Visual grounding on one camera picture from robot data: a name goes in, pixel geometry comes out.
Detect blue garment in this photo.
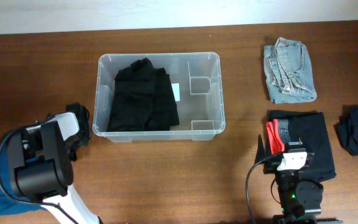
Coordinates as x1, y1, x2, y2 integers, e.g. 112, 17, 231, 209
0, 149, 44, 216

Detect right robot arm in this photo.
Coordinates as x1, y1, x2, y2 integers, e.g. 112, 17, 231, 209
247, 136, 343, 224

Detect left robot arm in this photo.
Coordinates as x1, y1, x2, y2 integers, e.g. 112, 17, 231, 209
0, 103, 102, 224

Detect clear plastic storage container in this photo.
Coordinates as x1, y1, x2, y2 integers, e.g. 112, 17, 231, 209
92, 52, 226, 142

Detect white label in container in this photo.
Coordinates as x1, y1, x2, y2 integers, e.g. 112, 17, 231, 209
172, 83, 180, 102

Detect black garment with red waistband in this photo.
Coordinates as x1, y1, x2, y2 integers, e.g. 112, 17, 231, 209
268, 110, 336, 182

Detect light blue folded jeans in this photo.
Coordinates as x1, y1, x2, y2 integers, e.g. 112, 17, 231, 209
264, 37, 317, 104

